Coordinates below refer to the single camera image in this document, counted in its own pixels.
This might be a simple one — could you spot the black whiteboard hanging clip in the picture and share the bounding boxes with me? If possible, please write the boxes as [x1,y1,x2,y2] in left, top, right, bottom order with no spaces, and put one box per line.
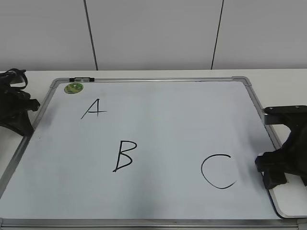
[69,77,95,82]

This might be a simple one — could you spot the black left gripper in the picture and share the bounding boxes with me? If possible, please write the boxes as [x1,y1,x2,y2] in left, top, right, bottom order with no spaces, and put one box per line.
[0,69,40,137]

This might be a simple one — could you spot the round green magnet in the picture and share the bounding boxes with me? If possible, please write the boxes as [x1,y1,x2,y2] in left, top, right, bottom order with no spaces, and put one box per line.
[64,83,83,94]

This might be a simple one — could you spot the white rectangular board eraser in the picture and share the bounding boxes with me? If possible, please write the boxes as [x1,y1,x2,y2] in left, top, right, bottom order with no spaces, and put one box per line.
[269,173,307,218]

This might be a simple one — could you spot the white aluminium-framed whiteboard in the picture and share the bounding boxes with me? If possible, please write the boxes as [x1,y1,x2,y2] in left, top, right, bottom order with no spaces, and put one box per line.
[0,76,288,230]

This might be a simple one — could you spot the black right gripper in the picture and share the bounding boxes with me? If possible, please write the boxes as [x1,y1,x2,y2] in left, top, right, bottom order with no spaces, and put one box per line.
[254,105,307,190]

